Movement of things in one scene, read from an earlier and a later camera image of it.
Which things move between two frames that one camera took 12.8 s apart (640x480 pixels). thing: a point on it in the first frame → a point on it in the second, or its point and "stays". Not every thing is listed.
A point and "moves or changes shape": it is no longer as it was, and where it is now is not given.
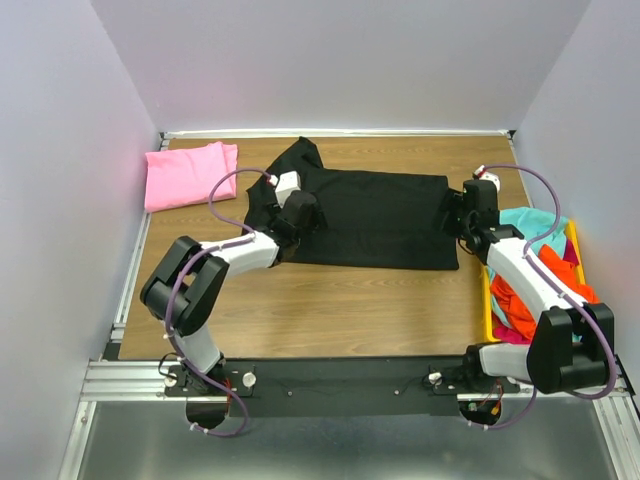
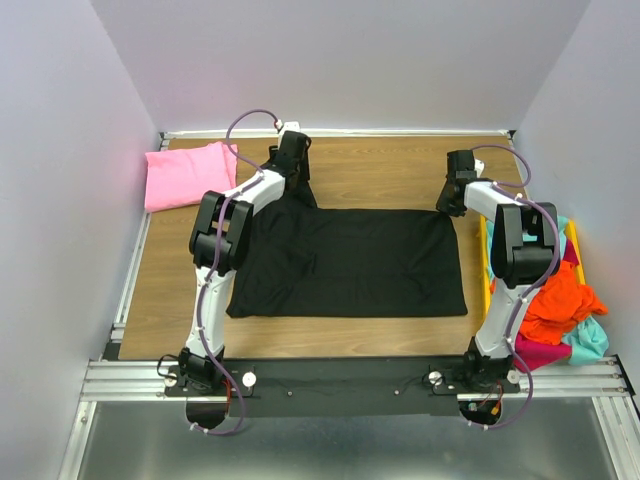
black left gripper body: [316, 224] → [301, 168]
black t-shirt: [375, 219] moves or changes shape
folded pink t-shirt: [182, 177] stays
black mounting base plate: [331, 386] stays
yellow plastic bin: [487, 285] stays
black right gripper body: [457, 220] → [442, 203]
